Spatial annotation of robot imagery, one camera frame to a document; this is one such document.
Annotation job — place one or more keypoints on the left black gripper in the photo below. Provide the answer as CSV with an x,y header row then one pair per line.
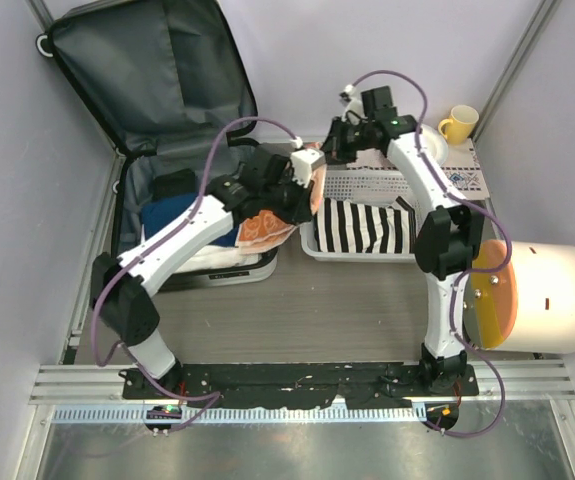
x,y
302,212

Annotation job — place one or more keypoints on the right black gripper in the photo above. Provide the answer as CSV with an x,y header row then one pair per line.
x,y
334,148

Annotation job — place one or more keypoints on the orange white mesh garment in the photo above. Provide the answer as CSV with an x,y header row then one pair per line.
x,y
263,231

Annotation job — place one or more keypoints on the white plastic mesh basket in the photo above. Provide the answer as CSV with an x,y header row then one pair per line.
x,y
363,187

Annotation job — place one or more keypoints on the black white striped garment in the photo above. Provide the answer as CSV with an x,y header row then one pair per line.
x,y
345,227

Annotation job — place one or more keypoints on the blue garment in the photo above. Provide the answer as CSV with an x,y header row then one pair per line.
x,y
157,215

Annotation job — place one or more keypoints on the black white space suitcase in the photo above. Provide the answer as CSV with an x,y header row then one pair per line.
x,y
166,83

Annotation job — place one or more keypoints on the white cylindrical bin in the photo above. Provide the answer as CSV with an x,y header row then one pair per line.
x,y
529,305

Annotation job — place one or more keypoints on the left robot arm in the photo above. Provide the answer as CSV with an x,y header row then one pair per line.
x,y
123,288

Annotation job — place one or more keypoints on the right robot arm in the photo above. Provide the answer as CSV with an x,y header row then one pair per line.
x,y
449,238

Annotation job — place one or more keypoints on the white round plate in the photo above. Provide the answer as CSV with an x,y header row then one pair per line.
x,y
434,144

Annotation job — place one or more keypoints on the yellow mug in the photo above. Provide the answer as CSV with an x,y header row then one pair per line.
x,y
460,123

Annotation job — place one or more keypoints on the patterned cloth napkin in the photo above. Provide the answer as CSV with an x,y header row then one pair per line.
x,y
460,167

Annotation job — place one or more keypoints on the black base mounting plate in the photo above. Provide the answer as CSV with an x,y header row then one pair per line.
x,y
305,386

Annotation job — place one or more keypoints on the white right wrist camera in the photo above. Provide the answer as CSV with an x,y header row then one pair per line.
x,y
353,112

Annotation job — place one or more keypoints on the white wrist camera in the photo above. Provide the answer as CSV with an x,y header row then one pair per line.
x,y
353,112
304,162

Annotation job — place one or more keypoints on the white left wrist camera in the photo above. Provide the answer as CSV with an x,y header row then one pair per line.
x,y
304,162

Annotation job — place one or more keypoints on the white slotted cable duct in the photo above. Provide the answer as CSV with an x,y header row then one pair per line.
x,y
151,414

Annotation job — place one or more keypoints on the aluminium rail frame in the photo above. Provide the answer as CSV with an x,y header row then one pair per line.
x,y
510,379

